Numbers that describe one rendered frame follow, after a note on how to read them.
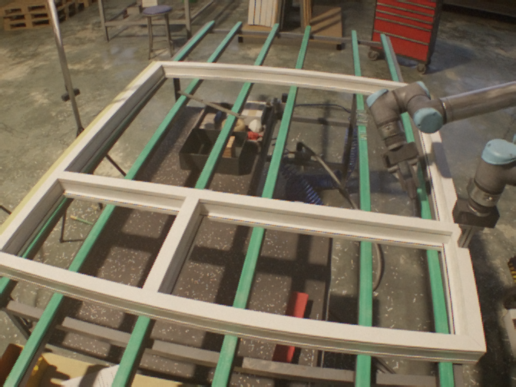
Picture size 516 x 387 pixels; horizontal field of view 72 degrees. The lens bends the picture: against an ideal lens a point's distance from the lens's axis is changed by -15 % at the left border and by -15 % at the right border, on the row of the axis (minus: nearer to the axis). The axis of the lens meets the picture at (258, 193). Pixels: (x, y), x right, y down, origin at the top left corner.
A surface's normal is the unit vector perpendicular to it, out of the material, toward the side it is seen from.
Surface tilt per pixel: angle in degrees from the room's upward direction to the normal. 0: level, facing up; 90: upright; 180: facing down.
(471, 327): 0
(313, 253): 0
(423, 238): 90
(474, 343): 0
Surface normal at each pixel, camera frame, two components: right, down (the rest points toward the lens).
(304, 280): 0.00, -0.76
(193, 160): -0.18, 0.64
